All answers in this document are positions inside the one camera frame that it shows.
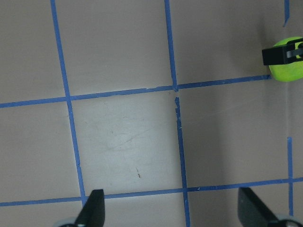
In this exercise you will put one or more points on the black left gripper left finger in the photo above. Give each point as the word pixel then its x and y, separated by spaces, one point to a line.
pixel 93 212

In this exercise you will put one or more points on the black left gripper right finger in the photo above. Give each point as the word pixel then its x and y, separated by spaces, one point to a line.
pixel 252 211

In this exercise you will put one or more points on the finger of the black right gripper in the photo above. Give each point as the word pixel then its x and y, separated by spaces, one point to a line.
pixel 284 54

